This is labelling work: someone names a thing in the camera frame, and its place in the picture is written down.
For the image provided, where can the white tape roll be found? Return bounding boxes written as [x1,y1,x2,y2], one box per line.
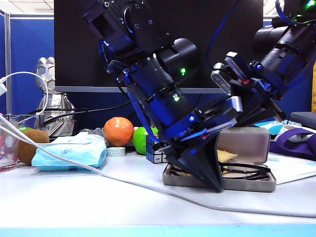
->
[106,146,126,157]

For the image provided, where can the thick black cable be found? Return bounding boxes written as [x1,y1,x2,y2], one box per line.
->
[37,110,88,125]

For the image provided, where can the dark grey pouch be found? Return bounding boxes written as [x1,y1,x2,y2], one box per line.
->
[288,112,316,130]

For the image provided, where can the yellow object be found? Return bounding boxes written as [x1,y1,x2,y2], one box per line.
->
[311,61,316,113]

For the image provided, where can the shiny orange fruit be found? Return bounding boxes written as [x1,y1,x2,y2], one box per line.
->
[103,117,134,147]

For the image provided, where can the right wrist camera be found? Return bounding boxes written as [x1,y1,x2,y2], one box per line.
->
[211,51,250,96]

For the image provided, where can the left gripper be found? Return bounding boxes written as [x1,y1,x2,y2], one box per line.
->
[153,111,239,193]

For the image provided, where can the blue and white packet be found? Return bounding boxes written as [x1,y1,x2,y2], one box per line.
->
[256,119,296,136]

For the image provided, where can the light blue wet wipes pack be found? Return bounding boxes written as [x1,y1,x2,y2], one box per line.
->
[31,135,107,172]

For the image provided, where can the long black cable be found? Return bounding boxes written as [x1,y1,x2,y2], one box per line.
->
[26,100,131,116]

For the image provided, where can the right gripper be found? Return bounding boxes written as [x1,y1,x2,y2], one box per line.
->
[231,79,287,127]

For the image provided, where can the thin blue robot cable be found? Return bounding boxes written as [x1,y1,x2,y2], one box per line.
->
[206,0,241,69]

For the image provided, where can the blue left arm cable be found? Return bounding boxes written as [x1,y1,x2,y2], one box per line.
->
[129,93,161,142]

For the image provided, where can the silver faceted figurine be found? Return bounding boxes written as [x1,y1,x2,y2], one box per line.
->
[34,56,76,138]

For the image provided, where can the black computer monitor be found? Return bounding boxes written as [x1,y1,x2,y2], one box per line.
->
[54,0,264,94]

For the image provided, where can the brown kiwi fruit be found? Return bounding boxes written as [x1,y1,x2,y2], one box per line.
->
[17,129,50,166]

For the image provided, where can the white rounded container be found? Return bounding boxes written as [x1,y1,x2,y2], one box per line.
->
[275,124,316,141]

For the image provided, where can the white paper sheet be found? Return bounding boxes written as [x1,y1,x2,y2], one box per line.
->
[266,153,316,185]

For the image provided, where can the blue office partition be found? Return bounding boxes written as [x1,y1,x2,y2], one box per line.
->
[0,9,316,134]

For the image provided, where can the black frame glasses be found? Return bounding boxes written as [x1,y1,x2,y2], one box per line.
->
[170,164,272,181]

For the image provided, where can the grey felt glasses case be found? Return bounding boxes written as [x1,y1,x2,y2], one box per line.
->
[162,127,277,193]

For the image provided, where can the clear plastic cup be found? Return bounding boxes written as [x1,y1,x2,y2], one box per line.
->
[0,115,20,173]

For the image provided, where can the thick blue robot cable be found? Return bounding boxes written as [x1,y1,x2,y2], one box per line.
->
[275,0,316,27]

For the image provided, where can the rubik's cube with white stickers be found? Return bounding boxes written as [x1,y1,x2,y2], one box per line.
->
[146,134,171,164]

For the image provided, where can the white charging cable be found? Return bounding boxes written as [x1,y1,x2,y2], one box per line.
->
[0,71,316,218]

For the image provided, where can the white and grey keyboard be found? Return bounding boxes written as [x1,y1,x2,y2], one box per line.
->
[76,127,139,140]

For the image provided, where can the yellow cleaning cloth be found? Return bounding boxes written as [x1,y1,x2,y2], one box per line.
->
[180,149,238,177]

